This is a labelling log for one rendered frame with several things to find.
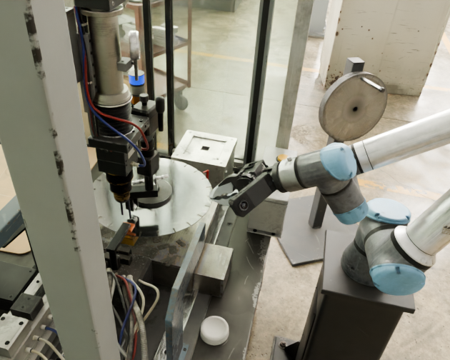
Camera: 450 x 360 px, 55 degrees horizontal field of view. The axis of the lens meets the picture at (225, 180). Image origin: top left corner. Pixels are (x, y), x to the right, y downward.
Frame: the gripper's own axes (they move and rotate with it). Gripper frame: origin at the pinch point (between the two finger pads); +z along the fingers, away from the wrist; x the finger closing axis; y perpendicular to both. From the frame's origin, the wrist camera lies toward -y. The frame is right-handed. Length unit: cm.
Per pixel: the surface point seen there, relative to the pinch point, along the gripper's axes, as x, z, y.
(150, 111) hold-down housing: 26.7, -4.3, -8.4
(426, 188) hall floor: -119, -2, 190
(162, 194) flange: 4.7, 14.3, -0.2
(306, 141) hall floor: -69, 70, 206
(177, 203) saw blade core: 1.2, 11.2, -0.2
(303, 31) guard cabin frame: 22, -20, 49
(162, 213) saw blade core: 1.9, 12.4, -5.5
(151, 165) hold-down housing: 15.6, 3.9, -8.1
